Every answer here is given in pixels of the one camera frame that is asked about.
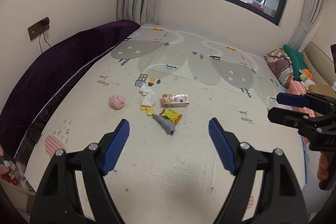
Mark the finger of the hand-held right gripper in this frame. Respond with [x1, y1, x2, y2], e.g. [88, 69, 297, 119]
[268, 107, 336, 136]
[276, 92, 336, 115]

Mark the person's right hand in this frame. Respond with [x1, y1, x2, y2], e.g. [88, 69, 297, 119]
[316, 152, 332, 182]

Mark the pink ball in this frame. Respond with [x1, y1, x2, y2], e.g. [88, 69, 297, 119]
[109, 94, 129, 110]

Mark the black power cable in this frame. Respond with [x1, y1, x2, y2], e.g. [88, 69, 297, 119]
[39, 26, 51, 54]

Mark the brown cardboard box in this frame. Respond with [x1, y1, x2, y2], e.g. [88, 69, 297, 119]
[308, 84, 334, 94]

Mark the yellow snack wrapper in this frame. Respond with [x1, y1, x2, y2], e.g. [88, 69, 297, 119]
[160, 108, 183, 125]

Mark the striped blanket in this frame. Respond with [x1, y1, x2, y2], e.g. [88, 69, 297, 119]
[265, 48, 294, 85]

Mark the beige headboard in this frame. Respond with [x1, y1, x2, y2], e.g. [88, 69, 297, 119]
[302, 42, 336, 90]

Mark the small drink carton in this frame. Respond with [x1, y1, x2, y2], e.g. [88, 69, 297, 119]
[161, 93, 190, 107]

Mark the pink striped pillow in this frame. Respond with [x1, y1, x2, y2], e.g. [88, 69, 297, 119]
[286, 80, 318, 114]

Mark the dark wall socket plate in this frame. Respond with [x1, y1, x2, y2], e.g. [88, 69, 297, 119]
[28, 17, 50, 41]

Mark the grey side curtain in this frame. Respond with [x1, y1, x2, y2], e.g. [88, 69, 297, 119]
[287, 0, 331, 50]

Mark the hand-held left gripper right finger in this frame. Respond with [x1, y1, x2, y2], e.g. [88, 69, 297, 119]
[208, 118, 306, 224]

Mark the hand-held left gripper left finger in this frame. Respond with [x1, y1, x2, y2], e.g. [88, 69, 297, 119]
[30, 119, 130, 224]

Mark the white bed sheet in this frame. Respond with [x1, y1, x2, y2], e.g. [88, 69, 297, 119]
[301, 135, 323, 188]

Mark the printed play mat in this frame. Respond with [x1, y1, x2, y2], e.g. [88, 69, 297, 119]
[25, 25, 306, 224]

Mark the white tissue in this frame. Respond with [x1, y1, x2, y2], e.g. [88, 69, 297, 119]
[141, 93, 155, 107]
[139, 83, 154, 96]

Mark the carrot plush toy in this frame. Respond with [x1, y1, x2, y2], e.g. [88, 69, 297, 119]
[299, 69, 314, 83]

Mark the green knitted cloth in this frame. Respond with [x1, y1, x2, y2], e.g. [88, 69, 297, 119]
[283, 44, 310, 80]

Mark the pile of plush toys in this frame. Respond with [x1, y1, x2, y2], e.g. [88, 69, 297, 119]
[0, 145, 27, 186]

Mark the grey sock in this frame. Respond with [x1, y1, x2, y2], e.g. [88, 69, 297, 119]
[153, 114, 177, 136]

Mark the purple velvet bolster cushion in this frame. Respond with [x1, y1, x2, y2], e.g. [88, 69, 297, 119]
[0, 20, 141, 161]

